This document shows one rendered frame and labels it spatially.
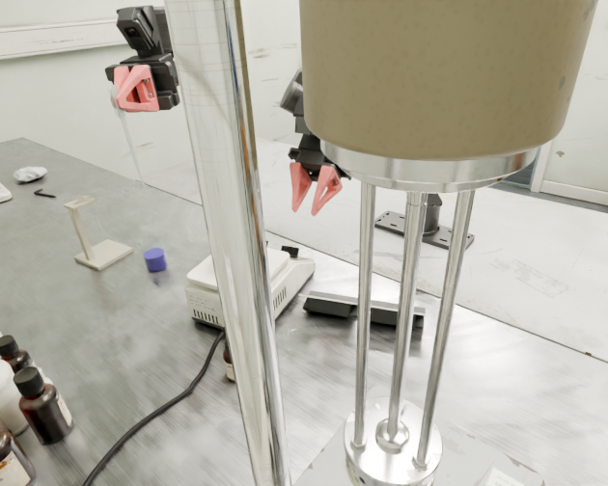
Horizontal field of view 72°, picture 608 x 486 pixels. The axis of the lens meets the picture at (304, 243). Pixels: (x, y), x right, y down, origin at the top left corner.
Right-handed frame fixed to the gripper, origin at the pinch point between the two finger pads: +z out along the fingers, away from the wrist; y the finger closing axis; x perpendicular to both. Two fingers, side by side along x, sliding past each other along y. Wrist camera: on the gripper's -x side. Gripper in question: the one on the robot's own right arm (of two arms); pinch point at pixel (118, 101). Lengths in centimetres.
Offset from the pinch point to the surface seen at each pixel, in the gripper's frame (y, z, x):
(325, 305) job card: 28.3, 8.2, 30.2
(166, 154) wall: -67, -139, 64
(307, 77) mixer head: 32, 40, -11
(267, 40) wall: -21, -211, 23
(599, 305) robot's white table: 71, 3, 34
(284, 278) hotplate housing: 22.0, 7.2, 25.7
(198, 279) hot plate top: 10.2, 11.0, 22.9
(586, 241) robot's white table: 77, -17, 35
